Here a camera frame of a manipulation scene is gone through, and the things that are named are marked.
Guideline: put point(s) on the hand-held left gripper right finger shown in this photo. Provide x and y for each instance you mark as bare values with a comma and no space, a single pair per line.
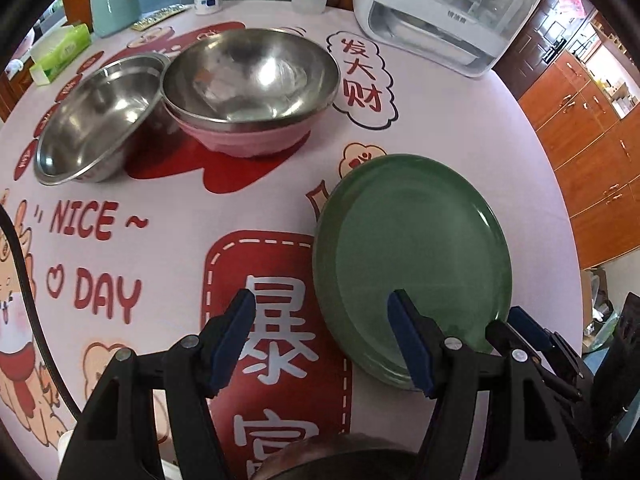
412,345

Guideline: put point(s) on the dark entry door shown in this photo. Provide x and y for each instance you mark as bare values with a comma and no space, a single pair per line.
545,25

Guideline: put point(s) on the pink bowl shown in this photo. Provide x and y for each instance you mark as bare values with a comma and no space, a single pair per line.
240,140

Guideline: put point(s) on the green plate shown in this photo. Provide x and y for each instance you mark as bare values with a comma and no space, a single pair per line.
410,240

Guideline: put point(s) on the mint green canister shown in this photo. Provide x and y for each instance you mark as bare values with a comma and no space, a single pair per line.
115,5

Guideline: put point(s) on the wooden shelf cabinet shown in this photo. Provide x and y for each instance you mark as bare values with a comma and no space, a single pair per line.
590,160

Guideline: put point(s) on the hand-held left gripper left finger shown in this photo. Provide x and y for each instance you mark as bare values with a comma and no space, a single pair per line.
232,340

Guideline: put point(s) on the foil blister pack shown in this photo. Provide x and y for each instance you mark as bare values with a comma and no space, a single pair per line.
160,16

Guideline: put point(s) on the medium steel bowl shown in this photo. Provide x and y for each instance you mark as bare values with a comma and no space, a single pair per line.
250,75

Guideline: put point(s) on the white bottle sterilizer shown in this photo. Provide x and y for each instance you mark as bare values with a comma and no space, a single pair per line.
380,15

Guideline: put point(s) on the large steel bowl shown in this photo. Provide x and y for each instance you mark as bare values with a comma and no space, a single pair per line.
95,120

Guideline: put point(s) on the green tissue pack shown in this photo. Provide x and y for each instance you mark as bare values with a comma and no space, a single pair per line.
60,52

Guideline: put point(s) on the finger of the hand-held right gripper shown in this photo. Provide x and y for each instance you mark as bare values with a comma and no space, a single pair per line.
525,325
500,335

